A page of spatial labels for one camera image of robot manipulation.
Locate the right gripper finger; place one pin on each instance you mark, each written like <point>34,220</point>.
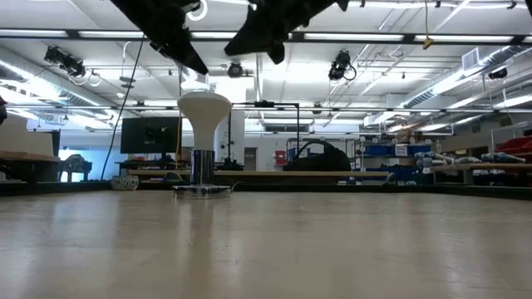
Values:
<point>274,33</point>
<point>257,21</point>

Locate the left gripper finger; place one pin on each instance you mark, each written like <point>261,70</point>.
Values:
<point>180,56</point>
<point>189,47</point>

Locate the white flood lightbulb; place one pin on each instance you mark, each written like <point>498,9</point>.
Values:
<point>204,112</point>

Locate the chrome lamp socket clear base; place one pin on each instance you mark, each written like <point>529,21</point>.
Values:
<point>202,168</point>

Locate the black monitor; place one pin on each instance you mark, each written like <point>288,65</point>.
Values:
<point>149,135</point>

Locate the white pillar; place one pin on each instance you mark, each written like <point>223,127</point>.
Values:
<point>237,137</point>

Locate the grey rounded object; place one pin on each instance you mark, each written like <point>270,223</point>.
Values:
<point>172,177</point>

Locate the small red box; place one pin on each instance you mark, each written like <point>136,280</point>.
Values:
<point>281,158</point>

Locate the black bag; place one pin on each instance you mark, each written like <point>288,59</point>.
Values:
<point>318,160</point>

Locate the blue storage bins shelf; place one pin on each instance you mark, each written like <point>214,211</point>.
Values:
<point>382,150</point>

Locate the beige box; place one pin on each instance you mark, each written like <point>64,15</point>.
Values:
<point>25,137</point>

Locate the wooden side table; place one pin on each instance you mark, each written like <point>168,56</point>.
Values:
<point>25,158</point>

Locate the grey-blue rolled bundle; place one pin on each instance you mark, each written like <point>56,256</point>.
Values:
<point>500,158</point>
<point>432,159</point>

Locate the long wooden workbench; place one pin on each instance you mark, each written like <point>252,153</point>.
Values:
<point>498,167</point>

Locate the red bin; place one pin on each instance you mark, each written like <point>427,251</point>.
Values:
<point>515,146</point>

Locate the round black ceiling camera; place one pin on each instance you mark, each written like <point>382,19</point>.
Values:
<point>234,70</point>

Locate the black ceiling camera cluster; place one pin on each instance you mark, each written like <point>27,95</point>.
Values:
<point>64,62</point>

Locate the silver ceiling duct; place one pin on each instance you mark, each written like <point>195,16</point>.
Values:
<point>453,79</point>

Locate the black aluminium table frame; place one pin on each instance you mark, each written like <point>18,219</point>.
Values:
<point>374,189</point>

